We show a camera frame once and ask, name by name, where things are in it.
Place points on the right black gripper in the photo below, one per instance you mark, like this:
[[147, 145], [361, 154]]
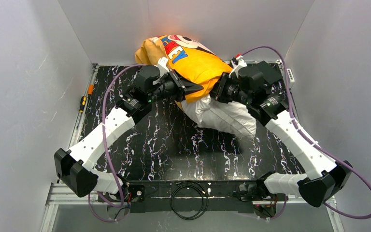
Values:
[[219, 90]]

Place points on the aluminium frame rail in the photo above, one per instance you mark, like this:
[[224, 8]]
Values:
[[60, 194]]

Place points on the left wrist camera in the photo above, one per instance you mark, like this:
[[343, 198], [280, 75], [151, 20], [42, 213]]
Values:
[[162, 65]]

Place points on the yellow handled screwdriver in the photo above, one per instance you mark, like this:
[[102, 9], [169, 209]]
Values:
[[84, 99]]

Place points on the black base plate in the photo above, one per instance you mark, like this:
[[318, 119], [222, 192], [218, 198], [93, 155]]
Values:
[[245, 196]]

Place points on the white power strip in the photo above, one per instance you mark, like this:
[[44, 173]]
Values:
[[291, 79]]

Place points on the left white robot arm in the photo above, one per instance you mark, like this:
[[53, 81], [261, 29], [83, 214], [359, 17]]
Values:
[[76, 166]]

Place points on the orange printed pillowcase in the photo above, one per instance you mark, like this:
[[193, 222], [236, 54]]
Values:
[[191, 60]]

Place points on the white pillow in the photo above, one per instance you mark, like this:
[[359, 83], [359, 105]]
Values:
[[232, 117]]

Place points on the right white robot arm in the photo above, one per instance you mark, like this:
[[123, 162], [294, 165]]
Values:
[[323, 176]]

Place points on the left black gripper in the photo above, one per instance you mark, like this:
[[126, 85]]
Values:
[[179, 84]]

